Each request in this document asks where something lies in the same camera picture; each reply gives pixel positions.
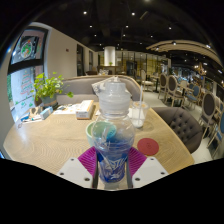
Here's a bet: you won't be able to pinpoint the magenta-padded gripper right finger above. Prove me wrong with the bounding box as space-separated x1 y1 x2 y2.
125 146 169 189

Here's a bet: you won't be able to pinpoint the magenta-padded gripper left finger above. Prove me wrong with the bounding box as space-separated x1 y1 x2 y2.
56 146 99 189

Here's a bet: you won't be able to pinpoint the clear blue-labelled drink bottle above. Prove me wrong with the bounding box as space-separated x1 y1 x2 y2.
91 76 136 191

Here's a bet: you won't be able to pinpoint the flat round red coaster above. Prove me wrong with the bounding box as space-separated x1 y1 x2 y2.
136 137 160 157

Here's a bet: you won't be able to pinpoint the mint green mug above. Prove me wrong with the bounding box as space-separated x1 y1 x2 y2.
85 120 118 148

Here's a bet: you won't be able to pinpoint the clear plastic cup with straw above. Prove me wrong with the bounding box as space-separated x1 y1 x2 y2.
130 84 150 129

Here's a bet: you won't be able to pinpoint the grey tufted armchair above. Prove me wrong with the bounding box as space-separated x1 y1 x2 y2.
151 106 204 154

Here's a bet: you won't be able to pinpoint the white leaflets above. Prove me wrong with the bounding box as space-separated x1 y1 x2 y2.
53 103 81 116

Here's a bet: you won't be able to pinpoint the white tissue box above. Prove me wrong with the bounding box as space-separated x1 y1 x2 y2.
75 99 95 120

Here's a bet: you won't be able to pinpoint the small blue white box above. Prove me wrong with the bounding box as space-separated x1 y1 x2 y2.
39 106 54 120

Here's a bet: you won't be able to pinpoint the grey curved sofa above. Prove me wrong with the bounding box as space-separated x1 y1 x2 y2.
34 74 143 106

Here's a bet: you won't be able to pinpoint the grey white chevron cushion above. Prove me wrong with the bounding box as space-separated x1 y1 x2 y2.
90 77 116 98

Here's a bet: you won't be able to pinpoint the green potted plant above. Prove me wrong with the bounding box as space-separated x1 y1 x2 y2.
31 71 74 108

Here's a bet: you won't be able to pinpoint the group of dining chairs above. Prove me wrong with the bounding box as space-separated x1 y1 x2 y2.
139 69 224 158

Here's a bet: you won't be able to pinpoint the colourful window poster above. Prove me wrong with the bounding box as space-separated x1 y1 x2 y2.
9 28 48 66

